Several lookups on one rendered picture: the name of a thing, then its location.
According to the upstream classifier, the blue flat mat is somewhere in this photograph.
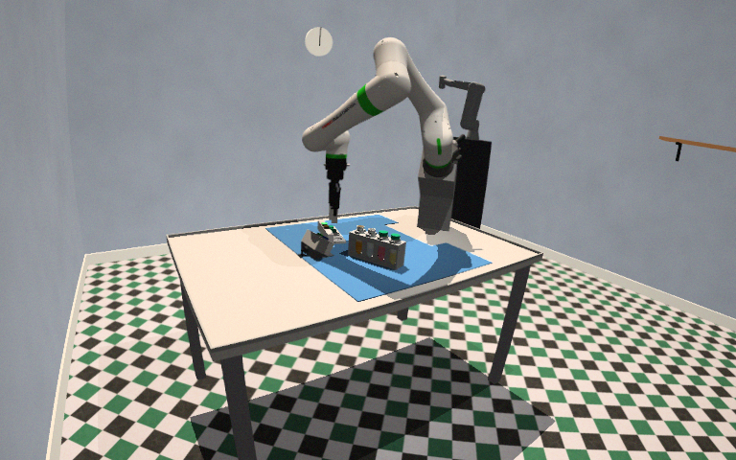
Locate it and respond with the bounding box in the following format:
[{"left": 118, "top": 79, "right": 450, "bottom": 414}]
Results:
[{"left": 266, "top": 215, "right": 492, "bottom": 302}]

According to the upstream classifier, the small sloping desk with blue and green keys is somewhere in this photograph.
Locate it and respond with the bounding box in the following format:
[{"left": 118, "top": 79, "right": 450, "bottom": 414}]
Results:
[{"left": 297, "top": 229, "right": 334, "bottom": 259}]

